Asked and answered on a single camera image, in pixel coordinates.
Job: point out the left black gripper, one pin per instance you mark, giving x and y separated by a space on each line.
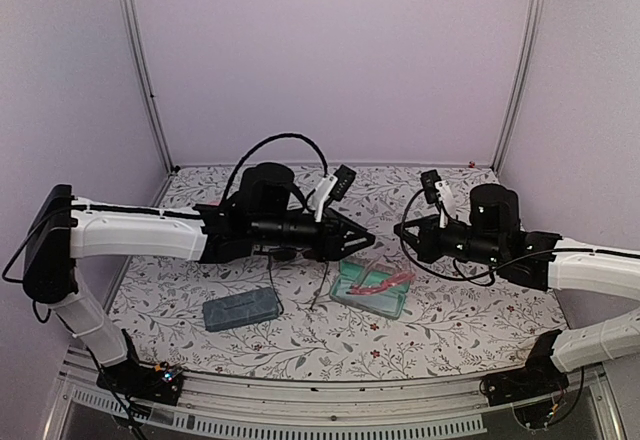
336 227

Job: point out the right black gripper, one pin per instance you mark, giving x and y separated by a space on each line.
425 246

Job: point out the pink sunglasses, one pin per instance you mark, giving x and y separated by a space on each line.
375 279

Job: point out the grey glasses case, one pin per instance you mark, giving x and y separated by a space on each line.
387 305

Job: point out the blue glasses case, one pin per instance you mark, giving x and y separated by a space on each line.
239 310

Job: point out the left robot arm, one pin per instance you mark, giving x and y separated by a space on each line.
267 210

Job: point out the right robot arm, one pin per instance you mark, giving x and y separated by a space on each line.
536 260

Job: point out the brown sunglasses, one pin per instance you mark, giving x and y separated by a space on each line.
286 255

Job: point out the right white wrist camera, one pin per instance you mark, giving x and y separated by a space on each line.
437 192

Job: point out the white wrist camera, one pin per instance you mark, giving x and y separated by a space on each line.
331 188
437 192

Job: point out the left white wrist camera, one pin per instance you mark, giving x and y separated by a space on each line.
331 188

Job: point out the front aluminium rail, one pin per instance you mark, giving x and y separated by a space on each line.
213 406

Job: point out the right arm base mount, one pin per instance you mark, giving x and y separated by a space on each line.
537 377

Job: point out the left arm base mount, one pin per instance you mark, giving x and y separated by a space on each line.
161 383

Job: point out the right aluminium frame post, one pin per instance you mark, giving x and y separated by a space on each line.
531 27

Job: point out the aluminium frame post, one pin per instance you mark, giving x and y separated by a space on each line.
531 27
133 31

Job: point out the left aluminium frame post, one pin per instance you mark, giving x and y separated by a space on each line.
133 31

